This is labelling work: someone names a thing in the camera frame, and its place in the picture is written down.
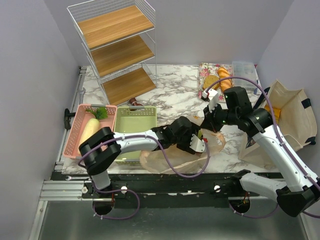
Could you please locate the black clamp handle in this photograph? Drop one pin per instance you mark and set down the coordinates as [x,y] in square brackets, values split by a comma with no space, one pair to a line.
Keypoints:
[67,118]

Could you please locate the clear plastic compartment box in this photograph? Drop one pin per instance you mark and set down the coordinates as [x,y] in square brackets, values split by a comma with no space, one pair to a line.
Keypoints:
[245,70]

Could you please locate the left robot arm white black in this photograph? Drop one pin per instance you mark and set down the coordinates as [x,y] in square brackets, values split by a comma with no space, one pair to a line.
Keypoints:
[103,147]

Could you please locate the green plastic basket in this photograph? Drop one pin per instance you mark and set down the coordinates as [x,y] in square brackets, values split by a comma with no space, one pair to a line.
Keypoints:
[136,119]

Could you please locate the yellow snack package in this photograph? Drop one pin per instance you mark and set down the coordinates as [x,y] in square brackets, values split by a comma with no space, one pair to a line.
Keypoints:
[276,111]

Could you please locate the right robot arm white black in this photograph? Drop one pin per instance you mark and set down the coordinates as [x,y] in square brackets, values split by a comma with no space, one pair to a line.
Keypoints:
[301,186]

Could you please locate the white wire wooden shelf rack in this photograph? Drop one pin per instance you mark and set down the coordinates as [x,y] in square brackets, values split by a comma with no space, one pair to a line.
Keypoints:
[119,37]

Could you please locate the pink plastic basket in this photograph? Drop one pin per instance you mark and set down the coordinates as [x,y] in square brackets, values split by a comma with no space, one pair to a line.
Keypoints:
[82,117]

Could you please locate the orange plastic grocery bag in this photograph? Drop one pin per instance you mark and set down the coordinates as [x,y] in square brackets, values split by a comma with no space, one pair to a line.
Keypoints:
[182,161]

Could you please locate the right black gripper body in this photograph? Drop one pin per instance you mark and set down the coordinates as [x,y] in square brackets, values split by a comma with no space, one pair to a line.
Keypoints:
[218,118]

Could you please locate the black metal base rail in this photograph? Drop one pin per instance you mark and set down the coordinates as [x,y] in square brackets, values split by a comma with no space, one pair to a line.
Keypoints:
[218,190]

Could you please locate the brown small bottle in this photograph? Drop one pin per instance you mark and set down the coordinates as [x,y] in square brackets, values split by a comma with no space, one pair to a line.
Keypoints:
[134,102]

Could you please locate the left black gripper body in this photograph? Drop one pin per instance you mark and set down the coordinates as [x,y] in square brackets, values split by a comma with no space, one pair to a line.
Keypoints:
[183,142]

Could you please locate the brown bread slices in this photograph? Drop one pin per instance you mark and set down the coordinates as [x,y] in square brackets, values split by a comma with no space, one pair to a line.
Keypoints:
[209,80]

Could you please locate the beige canvas tote bag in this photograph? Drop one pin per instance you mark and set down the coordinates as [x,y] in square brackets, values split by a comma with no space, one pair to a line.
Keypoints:
[297,123]

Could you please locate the white daikon radish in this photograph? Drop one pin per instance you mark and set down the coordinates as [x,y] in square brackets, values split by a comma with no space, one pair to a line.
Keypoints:
[94,124]

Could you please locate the floral pattern tray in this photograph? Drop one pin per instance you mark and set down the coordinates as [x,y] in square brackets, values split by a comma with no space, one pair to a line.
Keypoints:
[219,70]

